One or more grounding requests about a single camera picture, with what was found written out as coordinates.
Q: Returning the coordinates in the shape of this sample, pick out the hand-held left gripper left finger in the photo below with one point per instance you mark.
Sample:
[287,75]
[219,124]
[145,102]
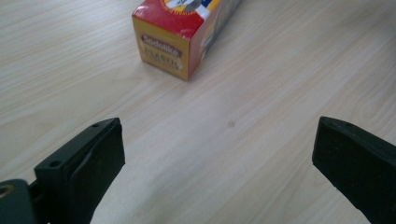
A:
[77,174]

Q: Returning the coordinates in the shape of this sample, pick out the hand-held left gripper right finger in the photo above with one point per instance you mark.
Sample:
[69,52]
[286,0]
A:
[358,161]

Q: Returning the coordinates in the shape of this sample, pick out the red and yellow cardboard box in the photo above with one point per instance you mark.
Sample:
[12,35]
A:
[174,34]

